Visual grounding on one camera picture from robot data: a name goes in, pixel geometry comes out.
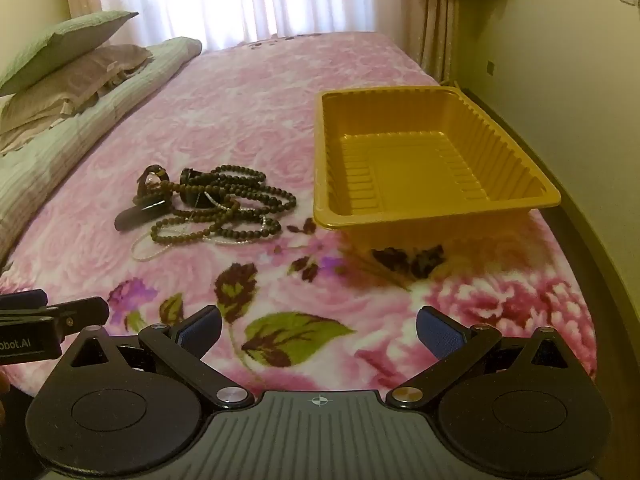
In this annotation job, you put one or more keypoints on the black glossy tube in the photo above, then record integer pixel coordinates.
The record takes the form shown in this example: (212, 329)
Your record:
(131, 220)

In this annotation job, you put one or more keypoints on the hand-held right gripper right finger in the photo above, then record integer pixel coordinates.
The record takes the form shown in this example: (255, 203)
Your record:
(440, 335)

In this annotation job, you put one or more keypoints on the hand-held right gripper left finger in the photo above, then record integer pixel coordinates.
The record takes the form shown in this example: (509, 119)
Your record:
(202, 332)

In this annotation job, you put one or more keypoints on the pink floral blanket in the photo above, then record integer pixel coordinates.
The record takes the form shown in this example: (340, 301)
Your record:
(240, 125)

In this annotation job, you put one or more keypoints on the green ribbed quilt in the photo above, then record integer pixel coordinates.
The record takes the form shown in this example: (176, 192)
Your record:
(85, 135)

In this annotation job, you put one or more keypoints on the green pillow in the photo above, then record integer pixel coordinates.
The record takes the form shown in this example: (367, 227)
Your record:
(55, 47)

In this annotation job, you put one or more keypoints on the beige patterned curtain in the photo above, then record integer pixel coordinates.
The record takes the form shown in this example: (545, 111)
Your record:
(440, 30)

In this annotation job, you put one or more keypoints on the mauve pillow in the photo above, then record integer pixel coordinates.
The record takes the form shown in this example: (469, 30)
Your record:
(75, 80)

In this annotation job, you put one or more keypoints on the black wristwatch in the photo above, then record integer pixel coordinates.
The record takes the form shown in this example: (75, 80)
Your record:
(152, 180)

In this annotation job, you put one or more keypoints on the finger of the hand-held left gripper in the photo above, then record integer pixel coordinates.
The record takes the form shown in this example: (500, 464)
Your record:
(25, 301)
(80, 311)

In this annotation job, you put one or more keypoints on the yellow plastic tray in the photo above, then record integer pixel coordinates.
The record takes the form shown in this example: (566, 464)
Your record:
(425, 170)

